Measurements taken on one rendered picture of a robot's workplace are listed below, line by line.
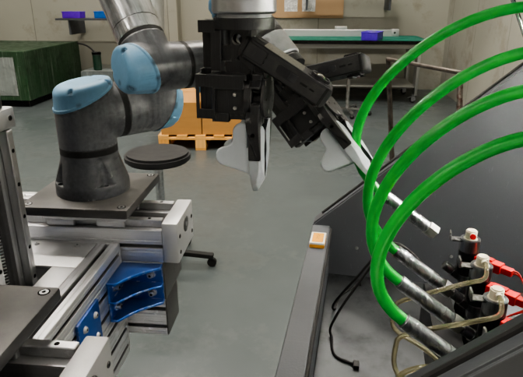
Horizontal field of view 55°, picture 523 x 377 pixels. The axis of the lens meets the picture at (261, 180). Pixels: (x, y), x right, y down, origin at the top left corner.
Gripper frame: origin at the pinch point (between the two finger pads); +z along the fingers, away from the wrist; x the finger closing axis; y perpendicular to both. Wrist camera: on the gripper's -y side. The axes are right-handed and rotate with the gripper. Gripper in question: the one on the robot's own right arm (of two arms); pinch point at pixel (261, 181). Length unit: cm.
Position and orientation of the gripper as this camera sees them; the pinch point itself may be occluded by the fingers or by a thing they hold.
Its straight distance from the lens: 64.9
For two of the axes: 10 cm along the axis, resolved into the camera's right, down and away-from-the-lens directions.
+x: -2.0, 3.3, -9.2
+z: 0.0, 9.4, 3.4
